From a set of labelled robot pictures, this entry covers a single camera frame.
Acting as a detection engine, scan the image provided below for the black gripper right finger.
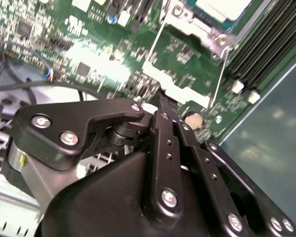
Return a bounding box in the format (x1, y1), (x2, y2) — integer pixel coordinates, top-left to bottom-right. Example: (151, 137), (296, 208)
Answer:
(167, 96), (296, 237)

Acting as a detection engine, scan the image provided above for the silver CPU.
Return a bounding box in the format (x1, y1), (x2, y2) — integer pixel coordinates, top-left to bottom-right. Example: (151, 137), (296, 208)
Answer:
(194, 0), (264, 28)

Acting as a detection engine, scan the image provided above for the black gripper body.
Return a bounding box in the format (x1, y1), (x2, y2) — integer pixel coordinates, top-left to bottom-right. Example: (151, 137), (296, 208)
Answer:
(41, 152), (229, 237)

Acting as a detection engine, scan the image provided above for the thin wire locking lever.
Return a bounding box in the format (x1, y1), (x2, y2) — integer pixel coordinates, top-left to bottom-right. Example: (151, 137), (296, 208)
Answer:
(209, 46), (234, 108)

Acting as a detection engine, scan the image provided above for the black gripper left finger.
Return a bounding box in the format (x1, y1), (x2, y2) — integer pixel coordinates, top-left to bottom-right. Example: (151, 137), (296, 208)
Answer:
(11, 90), (186, 217)

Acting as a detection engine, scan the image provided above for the metal socket cover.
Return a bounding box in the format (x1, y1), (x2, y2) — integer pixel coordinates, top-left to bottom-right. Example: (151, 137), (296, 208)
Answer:
(142, 22), (235, 108)

